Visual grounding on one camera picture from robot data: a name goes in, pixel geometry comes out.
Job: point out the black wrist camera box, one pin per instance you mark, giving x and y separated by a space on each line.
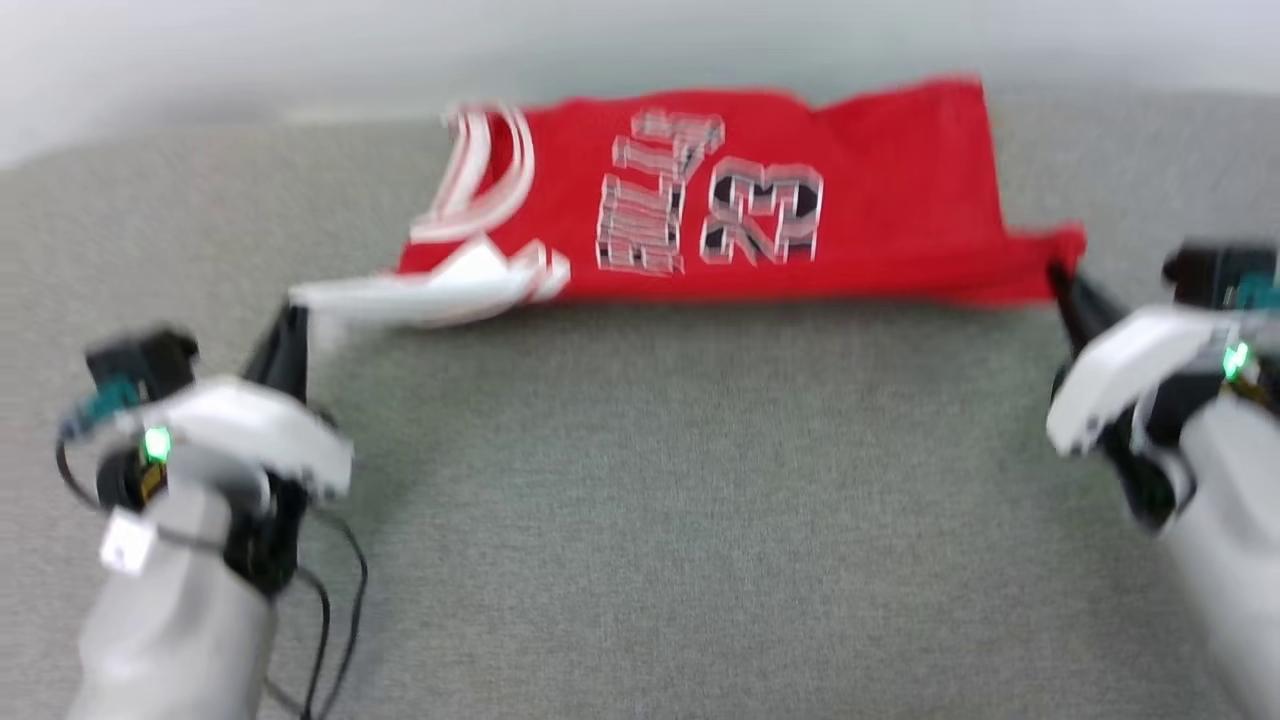
1220 272
140 365

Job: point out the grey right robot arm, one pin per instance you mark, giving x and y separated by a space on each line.
1235 520

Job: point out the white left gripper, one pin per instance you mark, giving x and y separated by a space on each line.
250 425

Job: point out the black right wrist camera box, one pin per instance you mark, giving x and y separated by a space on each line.
1220 272

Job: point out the red basketball jersey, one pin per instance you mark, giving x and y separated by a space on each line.
880 190

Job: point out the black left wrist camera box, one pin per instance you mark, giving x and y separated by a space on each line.
140 365

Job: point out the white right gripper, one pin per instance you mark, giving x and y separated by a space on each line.
1130 370

